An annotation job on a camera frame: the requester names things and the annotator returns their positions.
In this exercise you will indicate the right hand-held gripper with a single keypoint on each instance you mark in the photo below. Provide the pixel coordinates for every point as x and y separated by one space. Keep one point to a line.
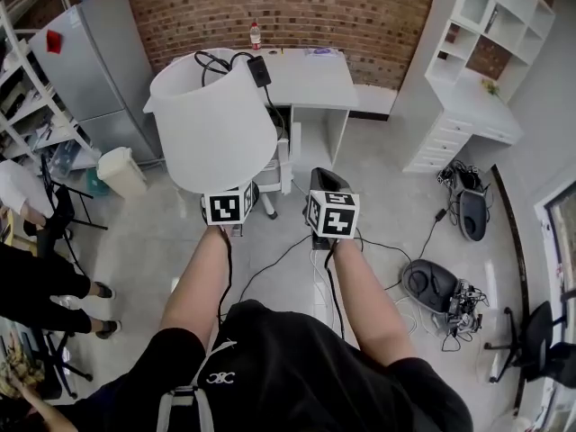
333 216

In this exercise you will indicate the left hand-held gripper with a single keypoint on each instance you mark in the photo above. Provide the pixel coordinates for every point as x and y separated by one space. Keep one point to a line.
222 209

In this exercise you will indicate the white lampshade with black cord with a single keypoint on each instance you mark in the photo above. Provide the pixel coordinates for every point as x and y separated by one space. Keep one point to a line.
211 133

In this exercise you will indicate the person's left forearm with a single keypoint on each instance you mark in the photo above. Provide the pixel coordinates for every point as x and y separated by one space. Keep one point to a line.
193 286

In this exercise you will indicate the person's right forearm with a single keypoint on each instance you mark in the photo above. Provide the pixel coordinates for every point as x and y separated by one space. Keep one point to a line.
364 295

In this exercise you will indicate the white desk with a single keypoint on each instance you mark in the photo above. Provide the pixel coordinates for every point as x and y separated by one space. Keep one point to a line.
315 79

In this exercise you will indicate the white office chair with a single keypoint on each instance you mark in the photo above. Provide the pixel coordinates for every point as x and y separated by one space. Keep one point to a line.
283 160

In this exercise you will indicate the white trash bin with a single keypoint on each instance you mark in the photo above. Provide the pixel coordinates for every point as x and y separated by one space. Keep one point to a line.
120 173

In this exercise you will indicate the grey oval device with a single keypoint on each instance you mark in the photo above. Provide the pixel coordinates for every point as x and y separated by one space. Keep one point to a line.
427 281
472 214

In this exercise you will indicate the tangle of black electronics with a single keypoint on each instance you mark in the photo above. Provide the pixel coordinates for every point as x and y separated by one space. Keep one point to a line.
459 176

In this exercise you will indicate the white bookshelf unit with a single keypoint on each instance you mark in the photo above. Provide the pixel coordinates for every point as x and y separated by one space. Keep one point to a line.
450 119

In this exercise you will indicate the person's black clothing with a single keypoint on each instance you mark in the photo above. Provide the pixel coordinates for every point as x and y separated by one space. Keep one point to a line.
288 367

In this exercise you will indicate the black folding chair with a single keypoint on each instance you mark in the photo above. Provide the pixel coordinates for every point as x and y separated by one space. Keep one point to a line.
58 209

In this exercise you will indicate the wet wipes packet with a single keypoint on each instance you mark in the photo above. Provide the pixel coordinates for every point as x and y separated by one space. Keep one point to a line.
321 51

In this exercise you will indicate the red-capped plastic bottle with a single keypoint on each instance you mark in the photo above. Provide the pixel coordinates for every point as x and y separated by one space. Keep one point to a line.
255 36

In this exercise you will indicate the silver refrigerator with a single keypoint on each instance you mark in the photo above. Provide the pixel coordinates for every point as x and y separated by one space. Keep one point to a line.
90 70

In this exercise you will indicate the small green plant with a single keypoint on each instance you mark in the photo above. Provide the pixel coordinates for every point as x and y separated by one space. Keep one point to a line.
491 87

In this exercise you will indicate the white shelf rack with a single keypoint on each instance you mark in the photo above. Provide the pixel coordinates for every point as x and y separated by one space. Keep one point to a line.
31 106

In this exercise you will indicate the black swivel chair base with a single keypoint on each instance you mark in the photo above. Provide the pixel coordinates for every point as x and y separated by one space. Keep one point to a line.
58 362

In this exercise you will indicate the black office chair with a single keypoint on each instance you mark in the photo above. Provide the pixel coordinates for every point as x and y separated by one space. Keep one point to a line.
535 340

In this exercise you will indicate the red sticker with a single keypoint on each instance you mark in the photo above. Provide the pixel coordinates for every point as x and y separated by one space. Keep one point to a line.
54 42

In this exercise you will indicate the window with dark frame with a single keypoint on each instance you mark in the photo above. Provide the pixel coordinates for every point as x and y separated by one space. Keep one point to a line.
560 241

